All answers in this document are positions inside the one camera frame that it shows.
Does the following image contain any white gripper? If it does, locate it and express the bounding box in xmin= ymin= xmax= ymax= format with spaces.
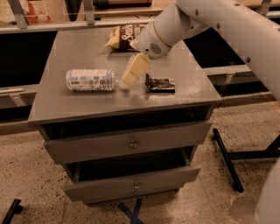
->
xmin=119 ymin=22 xmax=172 ymax=89

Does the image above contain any black metal stand base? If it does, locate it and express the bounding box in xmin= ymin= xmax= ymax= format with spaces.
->
xmin=213 ymin=129 xmax=280 ymax=193

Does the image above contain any upper grey drawer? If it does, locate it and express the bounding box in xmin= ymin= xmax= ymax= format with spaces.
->
xmin=44 ymin=121 xmax=211 ymax=164

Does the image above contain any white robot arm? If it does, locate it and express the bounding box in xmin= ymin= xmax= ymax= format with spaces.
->
xmin=129 ymin=0 xmax=280 ymax=224

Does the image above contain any brown chip bag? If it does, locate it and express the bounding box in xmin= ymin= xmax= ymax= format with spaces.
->
xmin=106 ymin=24 xmax=145 ymax=51

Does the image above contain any orange white bag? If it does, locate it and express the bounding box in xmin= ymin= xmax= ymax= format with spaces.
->
xmin=0 ymin=0 xmax=52 ymax=26

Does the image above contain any grey metal railing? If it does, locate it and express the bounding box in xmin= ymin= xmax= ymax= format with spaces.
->
xmin=0 ymin=0 xmax=280 ymax=38

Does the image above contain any black stand foot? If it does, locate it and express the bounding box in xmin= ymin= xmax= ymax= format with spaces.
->
xmin=2 ymin=199 xmax=23 ymax=224

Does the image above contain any grey drawer cabinet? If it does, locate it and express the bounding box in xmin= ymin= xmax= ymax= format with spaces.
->
xmin=27 ymin=24 xmax=222 ymax=206

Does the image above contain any grey drawer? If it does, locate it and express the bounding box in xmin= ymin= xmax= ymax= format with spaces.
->
xmin=64 ymin=147 xmax=200 ymax=204
xmin=44 ymin=121 xmax=211 ymax=164

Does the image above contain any small black foil packet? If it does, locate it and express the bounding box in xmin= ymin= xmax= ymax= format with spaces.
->
xmin=145 ymin=73 xmax=175 ymax=93

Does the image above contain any lower grey drawer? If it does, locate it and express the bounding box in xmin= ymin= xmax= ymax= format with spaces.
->
xmin=64 ymin=147 xmax=200 ymax=204

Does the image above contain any clear plastic water bottle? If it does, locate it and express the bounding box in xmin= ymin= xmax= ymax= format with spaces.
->
xmin=66 ymin=69 xmax=119 ymax=91

